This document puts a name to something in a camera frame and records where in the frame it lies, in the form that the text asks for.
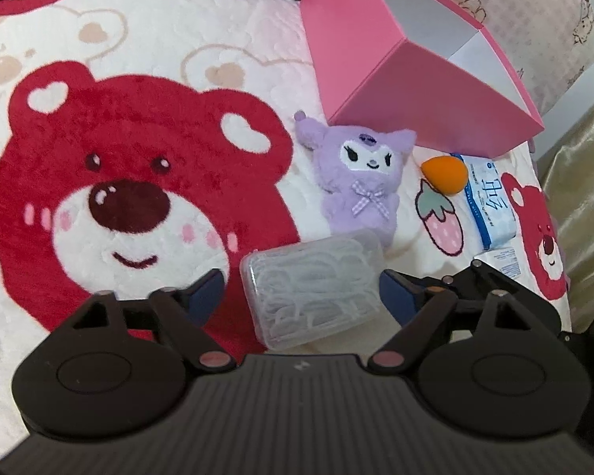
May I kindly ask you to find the clear plastic floss box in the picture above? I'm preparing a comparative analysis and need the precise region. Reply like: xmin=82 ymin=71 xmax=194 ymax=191
xmin=240 ymin=230 xmax=385 ymax=352

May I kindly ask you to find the blue white tissue pack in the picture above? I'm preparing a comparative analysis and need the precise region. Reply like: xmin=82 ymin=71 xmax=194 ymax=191
xmin=453 ymin=153 xmax=517 ymax=251

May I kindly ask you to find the orange makeup sponge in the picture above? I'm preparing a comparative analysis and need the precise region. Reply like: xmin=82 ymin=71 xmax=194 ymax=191
xmin=421 ymin=156 xmax=469 ymax=196

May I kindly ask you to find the purple plush toy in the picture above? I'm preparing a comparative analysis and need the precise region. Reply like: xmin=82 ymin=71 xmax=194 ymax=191
xmin=294 ymin=110 xmax=416 ymax=248

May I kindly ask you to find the small white packet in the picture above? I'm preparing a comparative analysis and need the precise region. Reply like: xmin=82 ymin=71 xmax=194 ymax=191
xmin=474 ymin=247 xmax=522 ymax=279

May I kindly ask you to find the gold satin curtain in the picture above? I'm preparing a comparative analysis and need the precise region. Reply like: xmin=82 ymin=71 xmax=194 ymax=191
xmin=542 ymin=107 xmax=594 ymax=331

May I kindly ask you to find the pink cardboard box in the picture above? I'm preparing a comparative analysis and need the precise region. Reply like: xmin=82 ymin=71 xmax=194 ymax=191
xmin=300 ymin=0 xmax=544 ymax=158

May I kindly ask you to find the pink checkered pillow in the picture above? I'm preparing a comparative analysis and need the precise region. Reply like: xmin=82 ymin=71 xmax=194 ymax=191
xmin=452 ymin=0 xmax=594 ymax=115

